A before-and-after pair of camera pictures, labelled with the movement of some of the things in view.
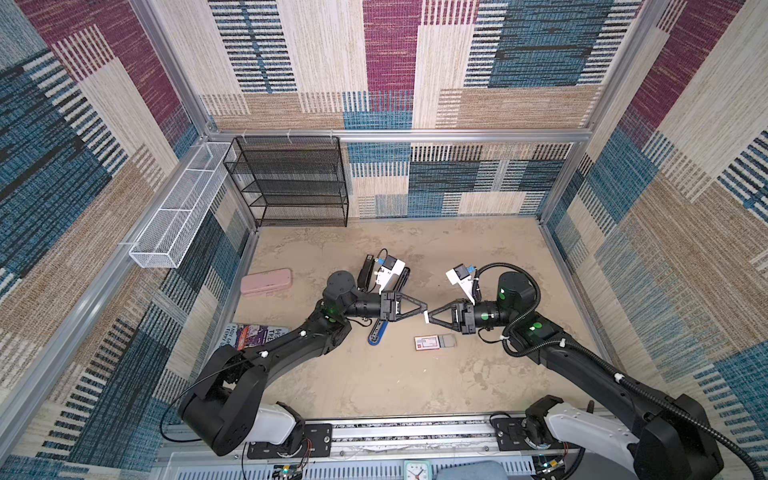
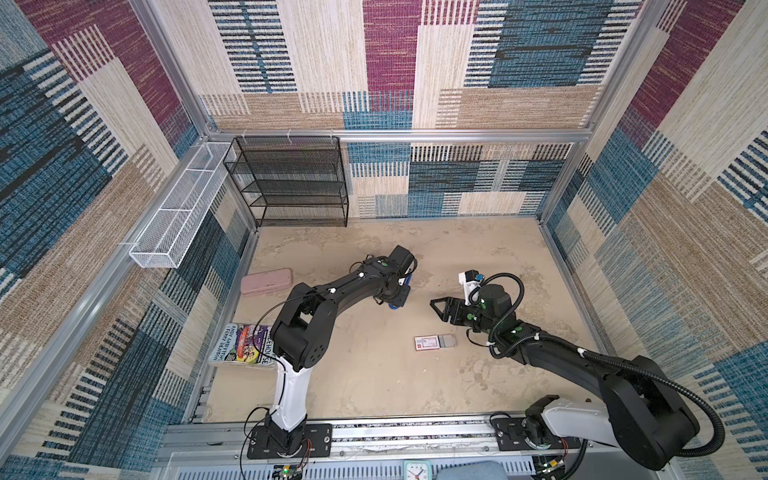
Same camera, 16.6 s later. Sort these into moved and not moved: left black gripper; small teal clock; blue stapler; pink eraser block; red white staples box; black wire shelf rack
Moved: blue stapler; left black gripper
Not moved: red white staples box; black wire shelf rack; small teal clock; pink eraser block
